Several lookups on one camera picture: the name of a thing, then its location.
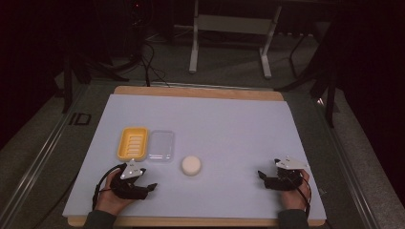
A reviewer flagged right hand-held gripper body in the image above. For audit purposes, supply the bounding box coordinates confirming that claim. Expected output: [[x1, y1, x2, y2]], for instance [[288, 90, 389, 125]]
[[264, 155, 310, 192]]

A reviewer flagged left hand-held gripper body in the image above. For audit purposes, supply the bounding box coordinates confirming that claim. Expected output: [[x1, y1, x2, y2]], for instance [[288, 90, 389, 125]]
[[109, 158, 151, 201]]

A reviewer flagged yellow soap dish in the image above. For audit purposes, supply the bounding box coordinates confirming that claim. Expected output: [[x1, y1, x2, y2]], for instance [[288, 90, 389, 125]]
[[117, 126, 150, 162]]

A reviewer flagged clear plastic lid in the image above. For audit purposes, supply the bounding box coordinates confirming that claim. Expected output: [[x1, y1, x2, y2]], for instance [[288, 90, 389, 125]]
[[147, 129, 176, 162]]

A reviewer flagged person's left hand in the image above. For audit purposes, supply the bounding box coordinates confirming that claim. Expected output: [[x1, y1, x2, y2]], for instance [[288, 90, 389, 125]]
[[95, 171, 136, 217]]

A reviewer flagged person's right hand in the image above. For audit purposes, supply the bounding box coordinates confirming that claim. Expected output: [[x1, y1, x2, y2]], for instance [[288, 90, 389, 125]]
[[279, 169, 311, 212]]

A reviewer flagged white table mat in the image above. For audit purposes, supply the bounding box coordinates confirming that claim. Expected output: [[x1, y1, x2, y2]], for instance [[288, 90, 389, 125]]
[[62, 93, 328, 221]]

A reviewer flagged black metal stand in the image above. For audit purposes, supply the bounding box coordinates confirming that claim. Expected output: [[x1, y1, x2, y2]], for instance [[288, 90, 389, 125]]
[[276, 18, 339, 129]]

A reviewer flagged wooden table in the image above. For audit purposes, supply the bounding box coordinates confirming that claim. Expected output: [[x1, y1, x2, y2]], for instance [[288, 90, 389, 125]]
[[66, 85, 327, 228]]

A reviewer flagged black tripod stand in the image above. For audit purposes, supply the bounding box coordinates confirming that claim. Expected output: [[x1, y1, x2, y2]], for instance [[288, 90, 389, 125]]
[[60, 37, 132, 115]]

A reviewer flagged white metal stand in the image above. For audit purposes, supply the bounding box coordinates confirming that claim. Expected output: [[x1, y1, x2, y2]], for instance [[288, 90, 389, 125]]
[[188, 0, 284, 80]]

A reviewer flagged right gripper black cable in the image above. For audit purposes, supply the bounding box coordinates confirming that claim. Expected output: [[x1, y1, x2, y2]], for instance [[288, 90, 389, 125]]
[[286, 176, 313, 221]]

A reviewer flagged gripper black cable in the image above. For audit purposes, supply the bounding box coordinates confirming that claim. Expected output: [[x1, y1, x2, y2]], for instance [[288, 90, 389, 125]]
[[92, 163, 128, 212], [286, 176, 313, 221]]

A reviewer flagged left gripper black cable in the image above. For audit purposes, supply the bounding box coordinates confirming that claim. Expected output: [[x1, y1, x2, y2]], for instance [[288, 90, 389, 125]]
[[92, 163, 128, 212]]

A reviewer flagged metal floor rail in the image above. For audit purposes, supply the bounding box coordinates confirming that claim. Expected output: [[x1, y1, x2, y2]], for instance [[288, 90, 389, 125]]
[[0, 83, 91, 229], [313, 94, 380, 229]]

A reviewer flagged black floor cable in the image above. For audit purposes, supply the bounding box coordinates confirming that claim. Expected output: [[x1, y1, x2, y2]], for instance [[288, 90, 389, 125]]
[[127, 18, 171, 89]]

